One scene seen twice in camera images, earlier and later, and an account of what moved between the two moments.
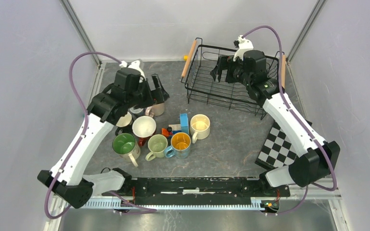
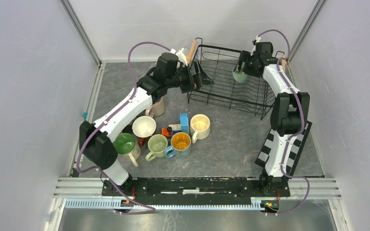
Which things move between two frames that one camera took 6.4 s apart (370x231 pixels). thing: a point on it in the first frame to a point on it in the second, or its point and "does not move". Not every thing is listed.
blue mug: [180, 147] does not move
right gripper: [225, 62] to [245, 57]
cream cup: [199, 127] does not move
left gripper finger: [161, 98] to [205, 81]
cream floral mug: [124, 144] does not move
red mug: [144, 126] does not move
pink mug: [157, 110] does not move
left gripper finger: [159, 84] to [201, 70]
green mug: [157, 145] does not move
